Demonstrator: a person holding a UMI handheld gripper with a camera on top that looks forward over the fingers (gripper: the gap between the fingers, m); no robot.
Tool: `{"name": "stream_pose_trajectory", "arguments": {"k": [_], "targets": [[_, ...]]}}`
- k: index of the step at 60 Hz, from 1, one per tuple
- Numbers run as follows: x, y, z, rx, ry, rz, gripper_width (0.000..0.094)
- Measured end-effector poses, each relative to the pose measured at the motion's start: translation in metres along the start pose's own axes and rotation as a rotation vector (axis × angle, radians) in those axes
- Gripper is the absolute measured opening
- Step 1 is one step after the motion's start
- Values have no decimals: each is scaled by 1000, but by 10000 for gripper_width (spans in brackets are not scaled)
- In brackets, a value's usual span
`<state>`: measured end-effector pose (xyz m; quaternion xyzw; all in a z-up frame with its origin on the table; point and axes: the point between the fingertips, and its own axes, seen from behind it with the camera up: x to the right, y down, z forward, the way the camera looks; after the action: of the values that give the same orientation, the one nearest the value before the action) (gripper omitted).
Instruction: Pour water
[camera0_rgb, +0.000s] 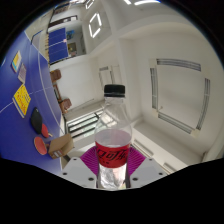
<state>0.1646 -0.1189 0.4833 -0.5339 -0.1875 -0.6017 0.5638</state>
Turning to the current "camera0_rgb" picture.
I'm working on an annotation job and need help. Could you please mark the brown chair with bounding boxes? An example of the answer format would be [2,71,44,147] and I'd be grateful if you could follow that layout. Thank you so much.
[49,69,63,84]
[59,98,73,113]

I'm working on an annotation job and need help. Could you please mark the ceiling lights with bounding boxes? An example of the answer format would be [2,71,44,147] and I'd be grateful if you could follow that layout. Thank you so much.
[84,0,161,39]

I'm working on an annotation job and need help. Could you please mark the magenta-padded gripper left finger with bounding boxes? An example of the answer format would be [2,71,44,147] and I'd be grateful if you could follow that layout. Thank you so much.
[61,146,99,189]

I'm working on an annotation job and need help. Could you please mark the red table tennis paddle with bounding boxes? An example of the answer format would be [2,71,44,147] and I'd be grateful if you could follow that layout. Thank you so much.
[33,135,51,156]
[40,123,54,139]

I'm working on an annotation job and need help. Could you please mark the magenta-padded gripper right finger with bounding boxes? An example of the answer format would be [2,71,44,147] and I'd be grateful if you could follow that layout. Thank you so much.
[127,146,168,189]

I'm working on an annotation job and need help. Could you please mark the clear red-labelled drink bottle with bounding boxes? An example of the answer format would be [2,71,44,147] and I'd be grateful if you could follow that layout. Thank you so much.
[94,84,133,191]

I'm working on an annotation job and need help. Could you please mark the folded blue table tennis tables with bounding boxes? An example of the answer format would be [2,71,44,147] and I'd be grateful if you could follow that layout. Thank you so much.
[47,27,69,65]

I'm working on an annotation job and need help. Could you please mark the brown cardboard box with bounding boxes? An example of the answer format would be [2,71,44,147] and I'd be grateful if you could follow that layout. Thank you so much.
[48,133,75,160]

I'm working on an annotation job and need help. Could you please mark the ceiling air conditioner unit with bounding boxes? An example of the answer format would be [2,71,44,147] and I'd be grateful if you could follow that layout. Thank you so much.
[149,58,212,134]

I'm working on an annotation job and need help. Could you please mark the large yellow book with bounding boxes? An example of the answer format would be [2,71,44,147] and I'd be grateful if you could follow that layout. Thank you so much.
[12,83,32,119]

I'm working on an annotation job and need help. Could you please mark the grey striped booklet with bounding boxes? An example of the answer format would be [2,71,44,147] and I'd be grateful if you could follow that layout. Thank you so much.
[17,63,28,84]

